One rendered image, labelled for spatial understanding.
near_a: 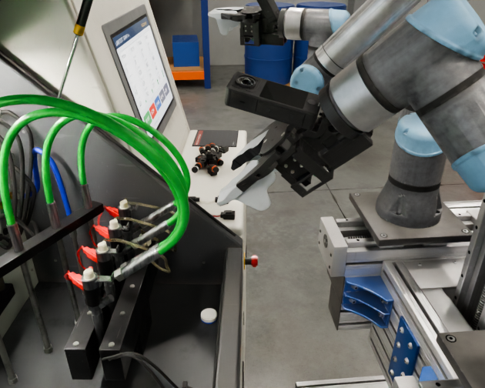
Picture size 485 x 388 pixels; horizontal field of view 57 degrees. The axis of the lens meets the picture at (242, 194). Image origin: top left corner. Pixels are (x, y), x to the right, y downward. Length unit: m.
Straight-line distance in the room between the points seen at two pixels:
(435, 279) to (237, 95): 0.73
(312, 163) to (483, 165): 0.18
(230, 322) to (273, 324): 1.35
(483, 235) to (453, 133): 0.54
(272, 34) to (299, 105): 0.69
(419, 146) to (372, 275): 0.33
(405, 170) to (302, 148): 0.55
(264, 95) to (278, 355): 1.72
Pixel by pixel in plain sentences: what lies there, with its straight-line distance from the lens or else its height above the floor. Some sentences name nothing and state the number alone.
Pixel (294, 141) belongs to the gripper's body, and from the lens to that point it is 0.54.
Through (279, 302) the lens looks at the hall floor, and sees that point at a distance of 2.39.
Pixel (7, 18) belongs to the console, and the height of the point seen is 1.48.
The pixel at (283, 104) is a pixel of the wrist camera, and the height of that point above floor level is 1.44.
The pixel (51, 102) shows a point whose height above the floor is 1.42.
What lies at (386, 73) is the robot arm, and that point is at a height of 1.49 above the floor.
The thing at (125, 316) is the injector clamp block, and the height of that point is 0.98.
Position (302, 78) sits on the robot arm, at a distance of 1.03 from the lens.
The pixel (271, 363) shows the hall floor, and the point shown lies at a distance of 2.12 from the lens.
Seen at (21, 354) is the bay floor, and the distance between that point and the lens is 1.14.
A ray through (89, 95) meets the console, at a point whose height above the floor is 1.32.
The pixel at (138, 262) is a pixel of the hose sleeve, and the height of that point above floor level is 1.14.
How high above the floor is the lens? 1.60
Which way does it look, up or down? 29 degrees down
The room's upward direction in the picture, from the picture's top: straight up
